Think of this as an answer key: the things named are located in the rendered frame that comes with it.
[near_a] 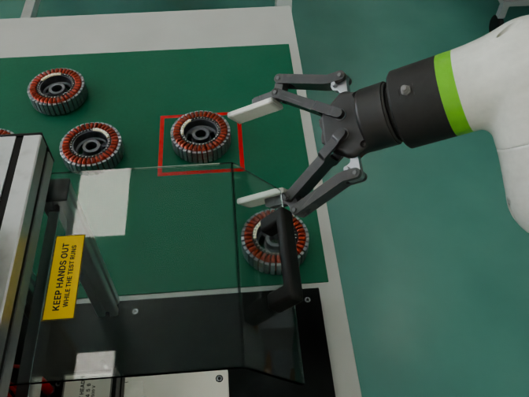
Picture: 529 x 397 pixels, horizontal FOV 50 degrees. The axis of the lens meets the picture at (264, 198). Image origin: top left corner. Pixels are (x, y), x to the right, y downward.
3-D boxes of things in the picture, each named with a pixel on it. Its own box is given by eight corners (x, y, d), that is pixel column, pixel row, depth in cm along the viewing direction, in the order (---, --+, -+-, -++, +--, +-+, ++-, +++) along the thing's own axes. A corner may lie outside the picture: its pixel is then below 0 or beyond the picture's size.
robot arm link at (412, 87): (426, 38, 60) (442, 118, 57) (452, 79, 70) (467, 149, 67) (371, 57, 63) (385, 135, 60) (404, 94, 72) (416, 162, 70)
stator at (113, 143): (96, 187, 103) (90, 173, 100) (51, 161, 107) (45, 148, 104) (136, 148, 109) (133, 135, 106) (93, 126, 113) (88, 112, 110)
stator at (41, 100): (95, 105, 116) (91, 90, 113) (41, 124, 113) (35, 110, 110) (78, 73, 122) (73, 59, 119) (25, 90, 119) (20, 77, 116)
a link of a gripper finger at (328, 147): (351, 133, 70) (359, 140, 70) (294, 202, 73) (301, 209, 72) (338, 124, 67) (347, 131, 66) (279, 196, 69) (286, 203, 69)
